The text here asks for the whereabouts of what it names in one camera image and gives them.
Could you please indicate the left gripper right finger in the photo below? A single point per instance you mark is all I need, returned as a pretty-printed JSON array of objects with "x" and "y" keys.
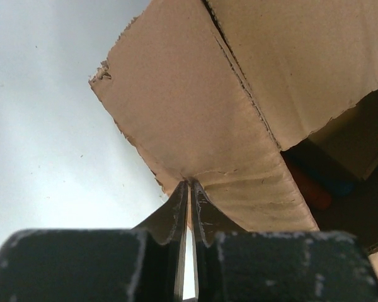
[{"x": 233, "y": 264}]

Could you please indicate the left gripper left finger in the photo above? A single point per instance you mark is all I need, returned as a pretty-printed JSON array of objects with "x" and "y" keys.
[{"x": 144, "y": 263}]

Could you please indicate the red object inside box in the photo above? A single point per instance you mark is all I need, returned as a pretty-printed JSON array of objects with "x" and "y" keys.
[{"x": 313, "y": 193}]

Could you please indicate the blue object inside box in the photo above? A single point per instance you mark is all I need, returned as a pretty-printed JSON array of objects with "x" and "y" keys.
[{"x": 336, "y": 187}]

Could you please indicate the brown cardboard express box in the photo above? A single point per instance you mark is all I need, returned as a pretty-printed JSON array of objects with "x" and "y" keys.
[{"x": 216, "y": 90}]

